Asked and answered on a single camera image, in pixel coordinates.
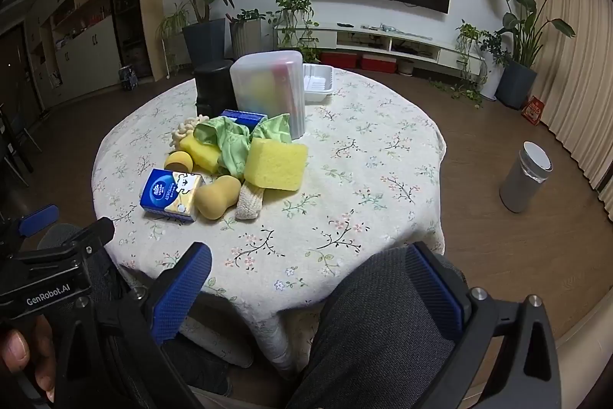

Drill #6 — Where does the translucent plastic container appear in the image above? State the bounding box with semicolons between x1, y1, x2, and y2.
230;51;307;139

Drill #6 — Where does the tan gourd-shaped makeup sponge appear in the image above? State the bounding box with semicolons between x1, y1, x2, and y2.
196;176;241;219

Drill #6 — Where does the blue and yellow tissue pack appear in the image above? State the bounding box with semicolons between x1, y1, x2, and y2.
140;168;207;224

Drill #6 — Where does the spider plant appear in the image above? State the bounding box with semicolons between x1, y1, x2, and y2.
159;2;191;77

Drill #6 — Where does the grey cylindrical trash can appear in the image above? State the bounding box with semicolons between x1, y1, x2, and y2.
499;141;552;213

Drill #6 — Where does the trailing vine plant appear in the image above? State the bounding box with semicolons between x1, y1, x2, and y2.
266;0;321;62

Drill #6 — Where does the beige knit scrub pad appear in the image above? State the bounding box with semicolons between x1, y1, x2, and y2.
234;181;266;220

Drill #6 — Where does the small green leafy plant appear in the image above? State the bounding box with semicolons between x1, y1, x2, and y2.
225;9;266;25

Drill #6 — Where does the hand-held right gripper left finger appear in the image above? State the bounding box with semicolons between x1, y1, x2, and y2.
52;241;213;409

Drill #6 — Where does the bushy green plant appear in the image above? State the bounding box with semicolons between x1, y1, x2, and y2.
455;21;509;69

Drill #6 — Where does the white plastic tray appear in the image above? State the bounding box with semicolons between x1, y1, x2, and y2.
303;63;334;103

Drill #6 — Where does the yellow egg-shaped makeup sponge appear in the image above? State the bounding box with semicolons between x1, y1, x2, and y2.
164;150;195;174

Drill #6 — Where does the blue patterned bag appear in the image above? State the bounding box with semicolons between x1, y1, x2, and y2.
118;65;139;91

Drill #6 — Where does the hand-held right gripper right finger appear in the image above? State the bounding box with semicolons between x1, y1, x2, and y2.
397;242;562;409

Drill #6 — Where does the dark round planter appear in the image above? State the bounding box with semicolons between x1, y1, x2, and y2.
495;59;538;110

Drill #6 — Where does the red paper bag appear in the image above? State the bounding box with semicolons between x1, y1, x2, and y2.
521;96;547;125

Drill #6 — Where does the white tall planter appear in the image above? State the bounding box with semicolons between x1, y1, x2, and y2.
479;49;503;100

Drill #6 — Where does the grey ribbed planter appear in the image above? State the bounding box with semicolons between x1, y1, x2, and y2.
230;18;263;60

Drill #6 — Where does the green cloth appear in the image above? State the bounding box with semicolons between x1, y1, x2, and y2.
193;114;293;180

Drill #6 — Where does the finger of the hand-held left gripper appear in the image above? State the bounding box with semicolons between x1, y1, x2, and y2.
60;217;116;257
18;204;59;238

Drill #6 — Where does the bird of paradise plant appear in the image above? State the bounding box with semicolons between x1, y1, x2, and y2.
476;0;575;69

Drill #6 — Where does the person's left hand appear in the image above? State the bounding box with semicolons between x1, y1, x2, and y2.
0;315;55;387

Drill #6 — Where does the small yellow sponge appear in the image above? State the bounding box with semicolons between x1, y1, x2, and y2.
179;135;221;174

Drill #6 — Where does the beige curtain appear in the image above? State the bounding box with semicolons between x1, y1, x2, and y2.
534;0;613;223

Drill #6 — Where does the small blue tissue pack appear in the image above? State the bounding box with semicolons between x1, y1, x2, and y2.
221;108;268;132

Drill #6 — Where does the cream wall cabinet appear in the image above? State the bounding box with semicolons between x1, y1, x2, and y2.
24;0;120;108

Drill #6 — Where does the red storage box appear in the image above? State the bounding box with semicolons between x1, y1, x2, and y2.
361;54;397;74
320;52;357;69

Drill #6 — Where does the creeping floor vine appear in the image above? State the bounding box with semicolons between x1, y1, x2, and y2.
428;78;484;108

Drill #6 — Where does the dark square planter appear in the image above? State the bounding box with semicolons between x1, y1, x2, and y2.
183;18;227;65

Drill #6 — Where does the large yellow sponge block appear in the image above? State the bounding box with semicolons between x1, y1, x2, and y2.
244;137;308;192

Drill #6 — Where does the white television console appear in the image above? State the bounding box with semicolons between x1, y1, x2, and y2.
275;23;487;77

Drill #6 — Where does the black cylindrical container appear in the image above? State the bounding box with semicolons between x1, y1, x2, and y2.
193;59;236;118

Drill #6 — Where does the dark chair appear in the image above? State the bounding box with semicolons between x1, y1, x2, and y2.
0;102;44;189

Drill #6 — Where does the round floral-cloth table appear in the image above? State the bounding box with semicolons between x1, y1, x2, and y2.
91;66;448;371

